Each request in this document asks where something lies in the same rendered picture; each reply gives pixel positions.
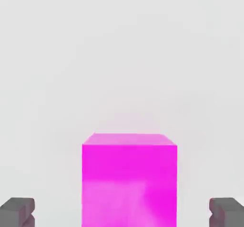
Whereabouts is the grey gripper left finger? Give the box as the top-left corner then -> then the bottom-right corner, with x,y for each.
0,197 -> 36,227

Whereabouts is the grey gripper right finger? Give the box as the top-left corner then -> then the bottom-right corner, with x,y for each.
209,197 -> 244,227

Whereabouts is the small magenta cube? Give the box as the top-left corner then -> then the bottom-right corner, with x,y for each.
81,132 -> 178,227

